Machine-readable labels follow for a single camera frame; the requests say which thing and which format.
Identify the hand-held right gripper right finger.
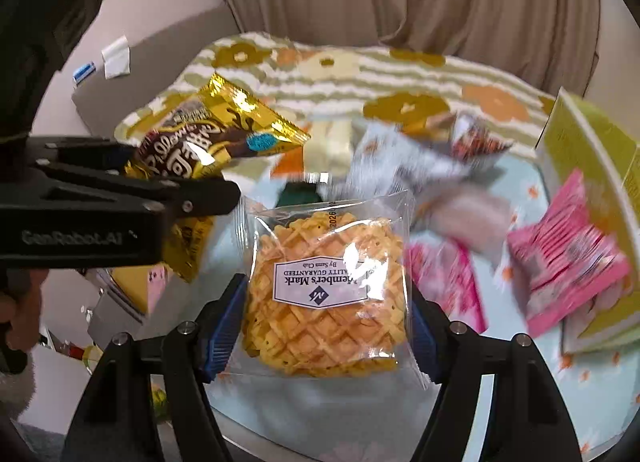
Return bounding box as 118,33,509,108
407,287,583,462

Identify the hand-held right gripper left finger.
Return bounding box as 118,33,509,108
60,272,251,462

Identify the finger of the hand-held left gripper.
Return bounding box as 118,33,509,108
20,162,242,219
27,136,151,178

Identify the gold chocolate snack packet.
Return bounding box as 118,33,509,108
122,72,312,283

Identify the clear waffle packet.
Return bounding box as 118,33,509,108
235,189,431,390

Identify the pale mauve snack packet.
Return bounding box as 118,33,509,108
415,187,512,258

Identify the pink striped snack packet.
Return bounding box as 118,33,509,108
507,169,632,338

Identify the yellow-green cardboard box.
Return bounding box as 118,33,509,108
535,87,640,355

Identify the person's left hand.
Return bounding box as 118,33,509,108
0,269,47,354

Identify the white paper sheet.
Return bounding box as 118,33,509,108
101,36,132,79

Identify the dark green packet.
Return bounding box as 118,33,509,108
275,181,321,208

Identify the yellow pink box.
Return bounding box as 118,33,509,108
107,262,167,315

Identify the grey box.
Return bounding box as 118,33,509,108
87,287,147,344

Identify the light blue daisy tablecloth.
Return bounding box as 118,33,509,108
205,127,640,462

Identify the white silver snack packet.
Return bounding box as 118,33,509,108
345,112,516,223

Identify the green striped floral blanket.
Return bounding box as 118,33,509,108
115,32,558,183

